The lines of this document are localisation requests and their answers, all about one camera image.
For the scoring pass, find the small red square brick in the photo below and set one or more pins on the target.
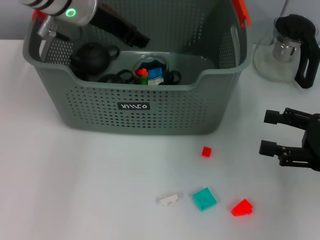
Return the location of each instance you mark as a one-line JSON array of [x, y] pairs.
[[206, 151]]

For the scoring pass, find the white building plate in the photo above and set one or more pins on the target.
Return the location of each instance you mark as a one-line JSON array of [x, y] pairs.
[[156, 82]]

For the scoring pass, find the blue square building brick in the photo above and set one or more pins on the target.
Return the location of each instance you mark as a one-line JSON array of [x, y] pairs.
[[155, 72]]

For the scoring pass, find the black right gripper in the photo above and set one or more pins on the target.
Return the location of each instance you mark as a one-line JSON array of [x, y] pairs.
[[312, 140]]

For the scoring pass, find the silver left gripper connector post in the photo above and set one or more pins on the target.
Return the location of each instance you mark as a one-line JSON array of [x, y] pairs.
[[46, 26]]

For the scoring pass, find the red sloped roof brick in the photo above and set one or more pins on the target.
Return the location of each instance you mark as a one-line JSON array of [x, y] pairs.
[[242, 208]]

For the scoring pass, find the white rectangular building brick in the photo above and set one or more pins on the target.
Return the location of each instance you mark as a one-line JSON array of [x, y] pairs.
[[168, 199]]

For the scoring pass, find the teal square building plate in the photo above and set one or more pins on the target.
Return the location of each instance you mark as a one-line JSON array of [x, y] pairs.
[[204, 199]]

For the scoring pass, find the black clay teapot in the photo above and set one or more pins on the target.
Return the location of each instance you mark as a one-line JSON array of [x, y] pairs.
[[92, 58]]

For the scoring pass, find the grey perforated storage basket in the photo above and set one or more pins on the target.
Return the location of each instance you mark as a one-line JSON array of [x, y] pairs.
[[150, 120]]

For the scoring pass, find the small red studded brick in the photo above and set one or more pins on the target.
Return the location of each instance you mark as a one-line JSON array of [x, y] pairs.
[[143, 72]]

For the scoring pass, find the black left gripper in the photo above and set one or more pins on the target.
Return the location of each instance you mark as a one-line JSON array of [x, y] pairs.
[[112, 22]]

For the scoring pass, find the green rectangular building brick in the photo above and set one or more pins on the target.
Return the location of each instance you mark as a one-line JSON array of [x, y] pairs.
[[144, 80]]

